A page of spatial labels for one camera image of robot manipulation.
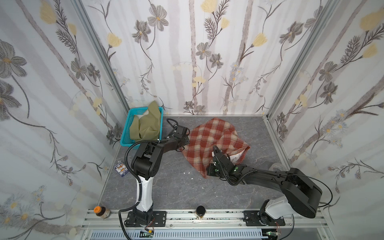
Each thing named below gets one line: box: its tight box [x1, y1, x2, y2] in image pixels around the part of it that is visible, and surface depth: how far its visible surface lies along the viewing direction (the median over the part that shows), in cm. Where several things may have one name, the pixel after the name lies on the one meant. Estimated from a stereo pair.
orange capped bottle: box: [94, 206, 111, 219], surface depth 72 cm
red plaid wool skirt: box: [180, 117, 251, 179], surface depth 100 cm
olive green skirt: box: [130, 100, 161, 141], surface depth 109 cm
